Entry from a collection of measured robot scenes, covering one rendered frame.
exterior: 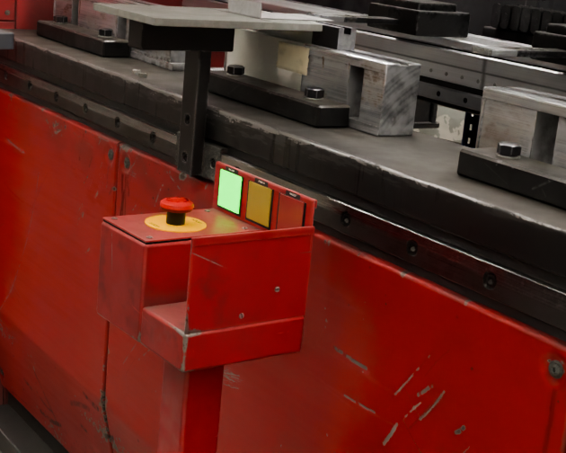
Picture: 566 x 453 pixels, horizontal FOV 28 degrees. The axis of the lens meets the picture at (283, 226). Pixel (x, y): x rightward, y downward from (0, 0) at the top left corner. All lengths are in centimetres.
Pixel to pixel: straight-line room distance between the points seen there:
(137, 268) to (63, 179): 80
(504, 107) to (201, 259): 39
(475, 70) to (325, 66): 26
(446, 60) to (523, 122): 49
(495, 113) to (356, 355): 33
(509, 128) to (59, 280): 104
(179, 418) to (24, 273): 96
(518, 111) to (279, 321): 36
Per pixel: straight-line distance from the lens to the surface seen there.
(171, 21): 146
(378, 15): 181
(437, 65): 178
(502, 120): 131
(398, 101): 148
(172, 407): 134
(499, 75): 168
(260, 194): 131
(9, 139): 227
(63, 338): 210
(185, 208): 130
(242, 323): 123
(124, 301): 130
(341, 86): 153
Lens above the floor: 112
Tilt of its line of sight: 15 degrees down
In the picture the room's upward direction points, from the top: 6 degrees clockwise
